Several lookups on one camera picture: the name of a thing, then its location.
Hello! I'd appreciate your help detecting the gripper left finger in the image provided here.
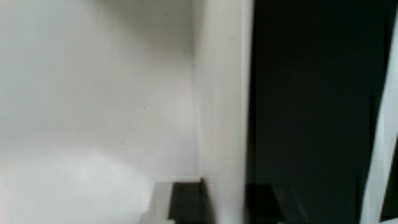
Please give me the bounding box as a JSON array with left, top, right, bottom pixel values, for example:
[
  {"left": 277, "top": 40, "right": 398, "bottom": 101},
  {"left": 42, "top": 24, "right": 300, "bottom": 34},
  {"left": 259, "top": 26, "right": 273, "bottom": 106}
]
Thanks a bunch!
[{"left": 147, "top": 179, "right": 209, "bottom": 224}]

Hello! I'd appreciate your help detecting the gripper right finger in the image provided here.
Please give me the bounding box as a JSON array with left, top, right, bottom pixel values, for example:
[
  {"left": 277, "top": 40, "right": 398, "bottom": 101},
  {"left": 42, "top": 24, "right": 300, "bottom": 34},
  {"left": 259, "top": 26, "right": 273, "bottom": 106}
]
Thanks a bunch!
[{"left": 245, "top": 184, "right": 309, "bottom": 224}]

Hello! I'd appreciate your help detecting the white square tabletop part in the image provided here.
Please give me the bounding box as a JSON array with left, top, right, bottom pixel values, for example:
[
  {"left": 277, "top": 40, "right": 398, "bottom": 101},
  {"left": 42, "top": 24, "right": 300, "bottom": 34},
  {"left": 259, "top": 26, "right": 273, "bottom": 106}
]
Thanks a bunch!
[{"left": 0, "top": 0, "right": 254, "bottom": 224}]

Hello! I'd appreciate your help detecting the white right fence block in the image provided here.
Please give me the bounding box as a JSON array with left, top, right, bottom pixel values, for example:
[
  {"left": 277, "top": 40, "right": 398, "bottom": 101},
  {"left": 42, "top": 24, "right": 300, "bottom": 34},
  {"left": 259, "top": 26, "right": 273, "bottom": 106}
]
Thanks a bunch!
[{"left": 357, "top": 26, "right": 398, "bottom": 224}]

